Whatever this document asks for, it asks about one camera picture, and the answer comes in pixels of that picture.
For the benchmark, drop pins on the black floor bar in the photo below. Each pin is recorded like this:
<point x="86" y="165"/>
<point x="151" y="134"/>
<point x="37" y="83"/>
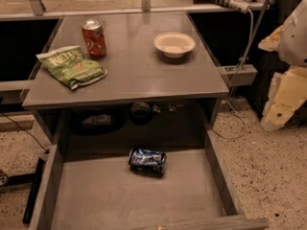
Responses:
<point x="33" y="192"/>

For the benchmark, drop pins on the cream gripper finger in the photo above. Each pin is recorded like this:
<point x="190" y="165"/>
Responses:
<point x="287" y="93"/>
<point x="271" y="42"/>

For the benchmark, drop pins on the red soda can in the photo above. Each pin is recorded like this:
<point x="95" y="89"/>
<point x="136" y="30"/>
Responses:
<point x="93" y="36"/>

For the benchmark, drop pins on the grey open drawer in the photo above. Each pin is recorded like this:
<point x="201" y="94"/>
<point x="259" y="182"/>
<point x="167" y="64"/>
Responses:
<point x="87" y="184"/>

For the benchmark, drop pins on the grey counter cabinet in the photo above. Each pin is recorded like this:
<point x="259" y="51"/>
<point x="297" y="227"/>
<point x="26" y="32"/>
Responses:
<point x="188" y="88"/>

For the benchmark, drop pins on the white paper bowl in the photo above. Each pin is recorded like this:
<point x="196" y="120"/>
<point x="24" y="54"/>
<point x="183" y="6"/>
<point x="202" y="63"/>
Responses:
<point x="174" y="45"/>

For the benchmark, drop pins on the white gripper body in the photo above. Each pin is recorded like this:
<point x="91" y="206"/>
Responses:
<point x="295" y="37"/>

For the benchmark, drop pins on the green chip bag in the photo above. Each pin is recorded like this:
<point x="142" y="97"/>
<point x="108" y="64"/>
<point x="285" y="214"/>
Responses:
<point x="69" y="66"/>

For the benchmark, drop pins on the blue pepsi can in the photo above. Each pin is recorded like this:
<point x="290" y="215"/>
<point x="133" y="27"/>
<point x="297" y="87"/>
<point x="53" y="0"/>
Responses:
<point x="149" y="161"/>

